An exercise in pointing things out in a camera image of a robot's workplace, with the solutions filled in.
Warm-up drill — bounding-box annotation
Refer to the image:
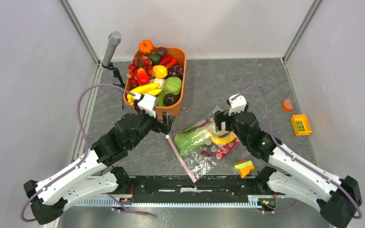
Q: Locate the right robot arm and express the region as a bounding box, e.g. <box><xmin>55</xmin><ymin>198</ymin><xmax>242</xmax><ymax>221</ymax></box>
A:
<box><xmin>214</xmin><ymin>110</ymin><xmax>362</xmax><ymax>228</ymax></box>

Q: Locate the small red chili pair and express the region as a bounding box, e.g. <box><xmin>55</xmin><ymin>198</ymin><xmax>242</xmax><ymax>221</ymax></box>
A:
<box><xmin>158</xmin><ymin>55</ymin><xmax>179</xmax><ymax>69</ymax></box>

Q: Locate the yellow plastic crate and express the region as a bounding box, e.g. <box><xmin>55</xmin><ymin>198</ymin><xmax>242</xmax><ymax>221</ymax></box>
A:
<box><xmin>291</xmin><ymin>114</ymin><xmax>312</xmax><ymax>136</ymax></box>

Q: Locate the dark grape bunch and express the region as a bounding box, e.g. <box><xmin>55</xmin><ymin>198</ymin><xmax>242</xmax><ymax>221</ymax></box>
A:
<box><xmin>168</xmin><ymin>65</ymin><xmax>184</xmax><ymax>80</ymax></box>

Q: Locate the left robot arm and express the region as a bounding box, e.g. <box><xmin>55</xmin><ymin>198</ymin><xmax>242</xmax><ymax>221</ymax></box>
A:
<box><xmin>23</xmin><ymin>111</ymin><xmax>175</xmax><ymax>225</ymax></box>

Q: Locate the dark purple onion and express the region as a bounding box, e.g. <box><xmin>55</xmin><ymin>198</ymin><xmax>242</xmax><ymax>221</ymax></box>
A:
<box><xmin>156</xmin><ymin>47</ymin><xmax>168</xmax><ymax>58</ymax></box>

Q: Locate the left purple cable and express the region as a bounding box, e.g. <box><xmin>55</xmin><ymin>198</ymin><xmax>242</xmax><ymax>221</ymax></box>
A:
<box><xmin>20</xmin><ymin>83</ymin><xmax>137</xmax><ymax>223</ymax></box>

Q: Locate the orange mini pumpkin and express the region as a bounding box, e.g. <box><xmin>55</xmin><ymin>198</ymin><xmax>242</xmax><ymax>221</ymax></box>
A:
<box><xmin>138</xmin><ymin>39</ymin><xmax>155</xmax><ymax>55</ymax></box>

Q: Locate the yellow orange toy block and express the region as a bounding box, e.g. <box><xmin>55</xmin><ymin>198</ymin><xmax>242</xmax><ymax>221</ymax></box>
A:
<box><xmin>233</xmin><ymin>160</ymin><xmax>255</xmax><ymax>179</ymax></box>

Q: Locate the yellow banana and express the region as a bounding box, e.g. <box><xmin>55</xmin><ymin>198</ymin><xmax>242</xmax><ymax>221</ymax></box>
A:
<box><xmin>211</xmin><ymin>133</ymin><xmax>236</xmax><ymax>147</ymax></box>
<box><xmin>130</xmin><ymin>83</ymin><xmax>163</xmax><ymax>96</ymax></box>

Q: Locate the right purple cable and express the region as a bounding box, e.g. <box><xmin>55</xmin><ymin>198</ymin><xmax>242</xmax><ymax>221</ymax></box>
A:
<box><xmin>232</xmin><ymin>84</ymin><xmax>363</xmax><ymax>220</ymax></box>

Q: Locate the green avocado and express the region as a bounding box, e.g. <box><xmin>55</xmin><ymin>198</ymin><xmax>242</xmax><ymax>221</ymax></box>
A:
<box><xmin>146</xmin><ymin>53</ymin><xmax>162</xmax><ymax>66</ymax></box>

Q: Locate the yellow bell pepper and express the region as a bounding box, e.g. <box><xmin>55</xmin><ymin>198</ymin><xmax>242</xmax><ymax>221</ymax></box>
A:
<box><xmin>152</xmin><ymin>65</ymin><xmax>168</xmax><ymax>79</ymax></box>

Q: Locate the orange round cap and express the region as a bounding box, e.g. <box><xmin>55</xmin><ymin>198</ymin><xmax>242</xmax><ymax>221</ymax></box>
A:
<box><xmin>281</xmin><ymin>98</ymin><xmax>293</xmax><ymax>112</ymax></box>

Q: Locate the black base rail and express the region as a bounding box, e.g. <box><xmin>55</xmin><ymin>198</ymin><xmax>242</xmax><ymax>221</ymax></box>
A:
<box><xmin>100</xmin><ymin>168</ymin><xmax>287</xmax><ymax>209</ymax></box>

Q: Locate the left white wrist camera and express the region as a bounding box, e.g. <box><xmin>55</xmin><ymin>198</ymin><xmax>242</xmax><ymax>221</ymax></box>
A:
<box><xmin>133</xmin><ymin>93</ymin><xmax>158</xmax><ymax>118</ymax></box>

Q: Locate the green napa cabbage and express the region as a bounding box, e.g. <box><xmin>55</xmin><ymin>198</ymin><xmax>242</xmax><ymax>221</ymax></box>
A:
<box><xmin>174</xmin><ymin>127</ymin><xmax>211</xmax><ymax>156</ymax></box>

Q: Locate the round green cabbage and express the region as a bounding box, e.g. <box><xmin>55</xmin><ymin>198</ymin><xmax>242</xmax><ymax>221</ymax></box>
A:
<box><xmin>163</xmin><ymin>76</ymin><xmax>182</xmax><ymax>95</ymax></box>

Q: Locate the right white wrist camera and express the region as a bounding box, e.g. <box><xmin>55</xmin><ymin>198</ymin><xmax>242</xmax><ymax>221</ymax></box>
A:
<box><xmin>227</xmin><ymin>94</ymin><xmax>248</xmax><ymax>116</ymax></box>

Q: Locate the purple cable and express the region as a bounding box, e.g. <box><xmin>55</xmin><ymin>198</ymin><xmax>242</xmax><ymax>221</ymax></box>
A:
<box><xmin>232</xmin><ymin>84</ymin><xmax>363</xmax><ymax>220</ymax></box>
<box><xmin>20</xmin><ymin>83</ymin><xmax>137</xmax><ymax>223</ymax></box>

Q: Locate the green zucchini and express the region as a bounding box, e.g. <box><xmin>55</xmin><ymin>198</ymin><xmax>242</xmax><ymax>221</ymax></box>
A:
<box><xmin>181</xmin><ymin>120</ymin><xmax>206</xmax><ymax>133</ymax></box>

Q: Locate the white cauliflower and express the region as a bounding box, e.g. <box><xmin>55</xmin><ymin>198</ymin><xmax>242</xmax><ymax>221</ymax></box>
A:
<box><xmin>150</xmin><ymin>78</ymin><xmax>165</xmax><ymax>89</ymax></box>

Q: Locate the grey microphone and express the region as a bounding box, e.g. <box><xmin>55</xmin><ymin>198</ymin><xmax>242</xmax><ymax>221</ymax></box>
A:
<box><xmin>102</xmin><ymin>31</ymin><xmax>122</xmax><ymax>67</ymax></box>

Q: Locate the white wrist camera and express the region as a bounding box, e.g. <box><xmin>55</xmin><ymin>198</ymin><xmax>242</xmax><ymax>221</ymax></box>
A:
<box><xmin>227</xmin><ymin>94</ymin><xmax>248</xmax><ymax>116</ymax></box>
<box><xmin>133</xmin><ymin>93</ymin><xmax>158</xmax><ymax>118</ymax></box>

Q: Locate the clear zip top bag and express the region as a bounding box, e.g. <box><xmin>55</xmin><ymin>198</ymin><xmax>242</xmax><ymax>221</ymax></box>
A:
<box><xmin>167</xmin><ymin>106</ymin><xmax>240</xmax><ymax>183</ymax></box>

